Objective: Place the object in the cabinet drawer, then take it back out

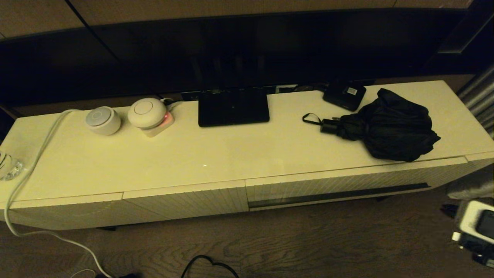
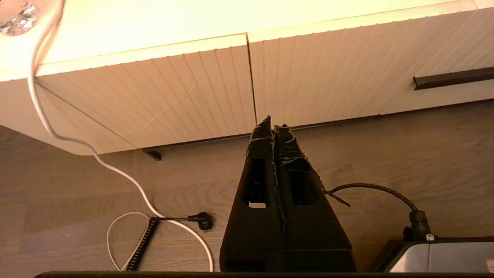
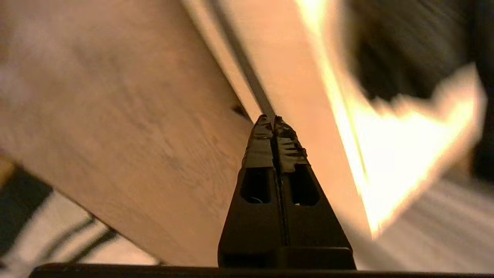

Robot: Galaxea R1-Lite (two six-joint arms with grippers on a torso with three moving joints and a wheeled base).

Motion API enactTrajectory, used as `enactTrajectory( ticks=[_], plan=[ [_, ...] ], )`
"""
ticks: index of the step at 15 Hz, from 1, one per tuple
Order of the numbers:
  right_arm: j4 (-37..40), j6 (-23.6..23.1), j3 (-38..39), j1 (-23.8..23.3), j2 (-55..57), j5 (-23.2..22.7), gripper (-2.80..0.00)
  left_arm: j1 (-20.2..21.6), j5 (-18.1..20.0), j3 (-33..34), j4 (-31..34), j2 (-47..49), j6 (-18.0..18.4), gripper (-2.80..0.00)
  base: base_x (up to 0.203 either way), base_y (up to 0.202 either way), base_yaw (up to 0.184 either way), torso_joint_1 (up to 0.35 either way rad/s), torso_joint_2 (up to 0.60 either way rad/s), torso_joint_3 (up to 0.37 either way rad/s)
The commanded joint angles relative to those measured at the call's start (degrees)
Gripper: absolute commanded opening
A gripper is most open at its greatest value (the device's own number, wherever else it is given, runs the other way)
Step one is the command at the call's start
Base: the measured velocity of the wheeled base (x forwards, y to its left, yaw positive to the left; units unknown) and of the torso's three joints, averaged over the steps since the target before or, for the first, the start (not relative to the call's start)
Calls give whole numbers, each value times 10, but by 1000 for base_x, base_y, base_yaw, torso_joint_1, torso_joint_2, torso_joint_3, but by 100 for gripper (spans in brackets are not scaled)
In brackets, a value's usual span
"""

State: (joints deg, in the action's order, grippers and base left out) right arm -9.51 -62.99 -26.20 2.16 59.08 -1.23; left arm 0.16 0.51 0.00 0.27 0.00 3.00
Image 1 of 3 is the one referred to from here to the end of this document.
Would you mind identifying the white TV cabinet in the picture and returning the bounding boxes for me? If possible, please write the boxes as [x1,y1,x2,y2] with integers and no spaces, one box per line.
[0,80,494,231]

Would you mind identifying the white ribbed drawer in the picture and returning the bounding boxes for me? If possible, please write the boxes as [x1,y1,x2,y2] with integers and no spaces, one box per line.
[245,156,468,212]

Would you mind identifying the black TV base plate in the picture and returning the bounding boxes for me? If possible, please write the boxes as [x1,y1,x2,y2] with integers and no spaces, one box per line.
[198,88,270,128]

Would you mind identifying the thin black wall cable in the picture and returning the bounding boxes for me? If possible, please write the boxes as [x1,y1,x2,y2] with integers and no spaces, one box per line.
[65,0,164,99]

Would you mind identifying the grey curtain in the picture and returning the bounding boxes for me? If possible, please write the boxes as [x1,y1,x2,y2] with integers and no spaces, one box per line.
[455,64,494,139]

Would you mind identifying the black flat television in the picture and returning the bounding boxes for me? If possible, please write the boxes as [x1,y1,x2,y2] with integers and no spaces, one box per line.
[0,10,494,107]

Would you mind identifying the thick white power cable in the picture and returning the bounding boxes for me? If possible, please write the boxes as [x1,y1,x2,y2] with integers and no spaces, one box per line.
[4,110,112,278]

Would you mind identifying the black umbrella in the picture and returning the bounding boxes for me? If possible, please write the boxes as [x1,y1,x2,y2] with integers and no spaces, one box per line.
[302,88,441,162]

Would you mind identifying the clear glass cup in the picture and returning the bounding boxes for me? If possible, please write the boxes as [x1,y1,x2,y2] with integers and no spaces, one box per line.
[0,151,24,181]

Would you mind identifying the narrow white ribbed cabinet front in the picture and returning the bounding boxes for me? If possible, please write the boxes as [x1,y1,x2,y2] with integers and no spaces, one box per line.
[465,152,494,182]

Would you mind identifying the white round dome device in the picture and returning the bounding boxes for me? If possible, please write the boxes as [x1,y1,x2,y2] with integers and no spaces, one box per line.
[128,98,167,130]

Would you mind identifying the black floor cable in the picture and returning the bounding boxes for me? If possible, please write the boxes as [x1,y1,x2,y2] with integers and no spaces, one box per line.
[181,255,240,278]

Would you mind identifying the white power strip red switch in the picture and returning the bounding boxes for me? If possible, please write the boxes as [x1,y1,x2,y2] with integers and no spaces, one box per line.
[141,112,175,138]

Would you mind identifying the black set-top box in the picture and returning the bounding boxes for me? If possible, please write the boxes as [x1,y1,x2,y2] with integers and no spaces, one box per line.
[322,81,367,112]

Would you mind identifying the white speaker grey top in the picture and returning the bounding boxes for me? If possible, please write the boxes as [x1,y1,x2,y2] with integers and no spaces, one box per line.
[85,107,122,136]

